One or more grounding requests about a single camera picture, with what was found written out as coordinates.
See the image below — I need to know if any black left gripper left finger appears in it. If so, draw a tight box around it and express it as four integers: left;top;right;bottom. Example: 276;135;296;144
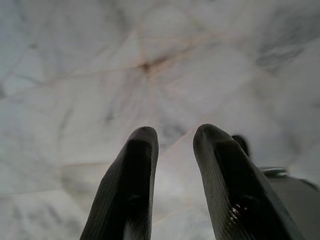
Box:
79;126;160;240

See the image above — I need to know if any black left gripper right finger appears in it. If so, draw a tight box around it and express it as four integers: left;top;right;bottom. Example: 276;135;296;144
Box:
193;123;306;240

